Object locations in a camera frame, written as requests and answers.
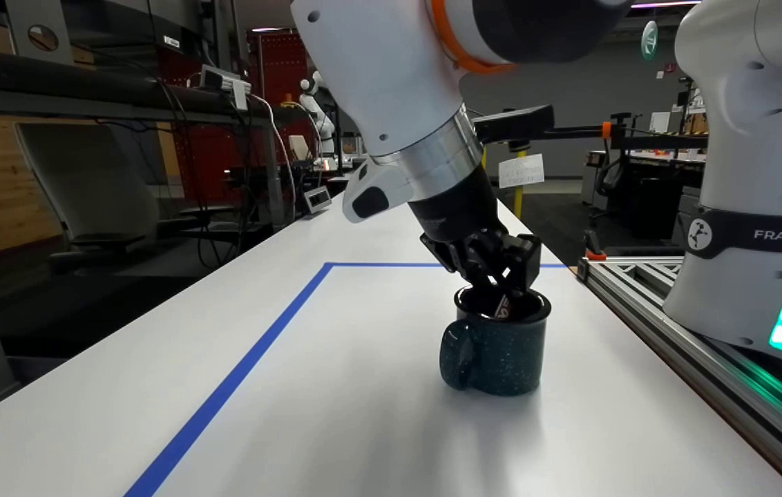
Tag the small white background robot arm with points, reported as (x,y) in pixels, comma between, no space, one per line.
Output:
(320,114)

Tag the white paper sign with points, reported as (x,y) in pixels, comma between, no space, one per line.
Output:
(521,172)

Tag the small grey display device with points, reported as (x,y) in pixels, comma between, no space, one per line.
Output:
(315,201)

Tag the yellow post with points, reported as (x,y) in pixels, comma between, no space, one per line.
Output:
(521,201)

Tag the white power box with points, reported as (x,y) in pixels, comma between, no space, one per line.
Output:
(227,83)

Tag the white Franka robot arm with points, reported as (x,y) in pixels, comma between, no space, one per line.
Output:
(379,72)

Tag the dark green speckled mug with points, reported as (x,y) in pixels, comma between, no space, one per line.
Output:
(502,359)

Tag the long black bar orange clamps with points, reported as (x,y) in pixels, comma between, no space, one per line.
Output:
(593,130)

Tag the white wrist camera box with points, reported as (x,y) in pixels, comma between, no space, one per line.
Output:
(376,191)

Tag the grey chair back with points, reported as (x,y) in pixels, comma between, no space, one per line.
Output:
(96,183)

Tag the aluminium rail frame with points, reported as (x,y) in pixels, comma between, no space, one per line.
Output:
(683,348)

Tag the red cabinet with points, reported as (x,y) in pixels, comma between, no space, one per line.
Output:
(278,70)

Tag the round teal wall clock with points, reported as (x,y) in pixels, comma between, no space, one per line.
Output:
(650,41)

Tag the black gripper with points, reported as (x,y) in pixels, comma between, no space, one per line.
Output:
(462,223)

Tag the blue tape line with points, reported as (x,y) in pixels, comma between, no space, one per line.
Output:
(253,364)

